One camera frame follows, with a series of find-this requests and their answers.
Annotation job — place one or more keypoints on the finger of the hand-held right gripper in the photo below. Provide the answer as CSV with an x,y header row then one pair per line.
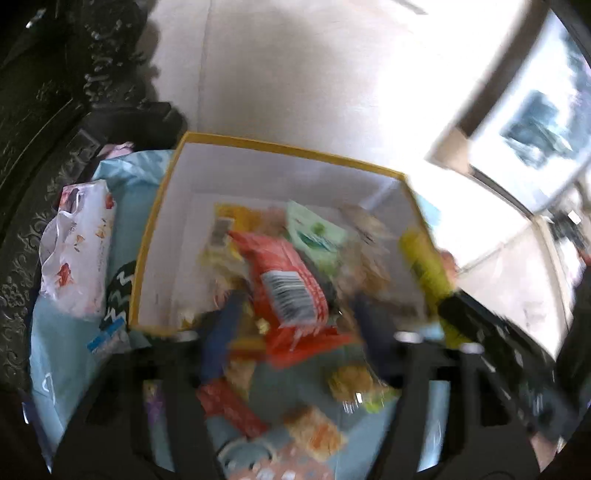
x,y
475,323

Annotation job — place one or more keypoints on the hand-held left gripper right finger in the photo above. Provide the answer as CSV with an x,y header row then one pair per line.
x,y
374,337

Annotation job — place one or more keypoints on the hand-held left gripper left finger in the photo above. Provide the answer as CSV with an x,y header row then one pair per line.
x,y
224,337

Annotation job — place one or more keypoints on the yellow-green snack packet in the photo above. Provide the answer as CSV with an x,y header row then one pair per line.
x,y
422,263

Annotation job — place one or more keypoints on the red barcode snack packet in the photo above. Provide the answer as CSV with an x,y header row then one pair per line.
x,y
286,263

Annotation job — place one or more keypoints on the yellow cardboard box white inside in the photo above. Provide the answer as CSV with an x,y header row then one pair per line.
x,y
277,170

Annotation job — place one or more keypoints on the brown granola snack packet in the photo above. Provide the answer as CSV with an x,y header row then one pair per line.
x,y
351,383

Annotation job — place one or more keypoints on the reddish round object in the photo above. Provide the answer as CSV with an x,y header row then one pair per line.
x,y
447,263

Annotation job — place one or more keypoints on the orange-red patterned snack bar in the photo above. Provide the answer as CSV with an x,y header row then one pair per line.
x,y
231,408

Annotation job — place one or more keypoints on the orange cream snack packet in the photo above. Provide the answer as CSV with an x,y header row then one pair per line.
x,y
316,434

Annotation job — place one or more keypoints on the dark zigzag patterned packet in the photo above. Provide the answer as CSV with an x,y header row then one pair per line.
x,y
119,290

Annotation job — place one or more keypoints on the small blue white packet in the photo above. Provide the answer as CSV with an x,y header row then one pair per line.
x,y
108,339

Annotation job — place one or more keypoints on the yellow snack packet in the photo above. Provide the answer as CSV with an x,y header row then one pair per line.
x,y
235,221

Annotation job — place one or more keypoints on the green white snack packet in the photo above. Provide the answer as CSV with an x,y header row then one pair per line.
x,y
314,230

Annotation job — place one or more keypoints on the pink patterned packet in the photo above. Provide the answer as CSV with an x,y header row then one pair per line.
x,y
277,464

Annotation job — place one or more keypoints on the light blue blanket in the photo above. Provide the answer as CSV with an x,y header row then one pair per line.
x,y
69,369

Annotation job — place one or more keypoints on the white floral tissue pack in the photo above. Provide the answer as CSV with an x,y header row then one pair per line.
x,y
76,249

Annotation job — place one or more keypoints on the pink cloth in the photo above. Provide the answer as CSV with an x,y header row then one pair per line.
x,y
115,150

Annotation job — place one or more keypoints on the framed picture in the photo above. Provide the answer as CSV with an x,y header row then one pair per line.
x,y
540,115

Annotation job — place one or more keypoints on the dark carved wooden furniture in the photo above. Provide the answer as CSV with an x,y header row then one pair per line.
x,y
46,138

